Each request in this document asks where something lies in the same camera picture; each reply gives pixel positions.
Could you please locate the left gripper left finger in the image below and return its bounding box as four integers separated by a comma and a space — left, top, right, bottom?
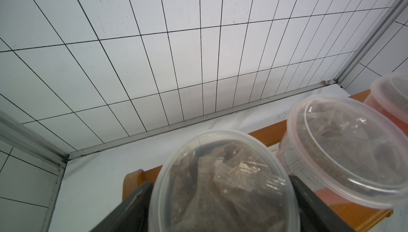
92, 182, 154, 232

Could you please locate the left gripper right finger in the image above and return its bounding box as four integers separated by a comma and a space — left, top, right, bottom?
289, 175, 354, 232

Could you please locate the orange-red label seed jar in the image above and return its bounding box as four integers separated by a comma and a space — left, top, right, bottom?
277, 95, 408, 209

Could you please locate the green label seed jar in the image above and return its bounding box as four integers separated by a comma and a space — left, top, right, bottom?
148, 130, 301, 232

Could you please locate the red label seed jar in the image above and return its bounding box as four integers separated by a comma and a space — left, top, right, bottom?
364, 72, 408, 134

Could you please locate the wooden three-tier shelf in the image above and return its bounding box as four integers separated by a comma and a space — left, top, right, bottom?
122, 89, 393, 232

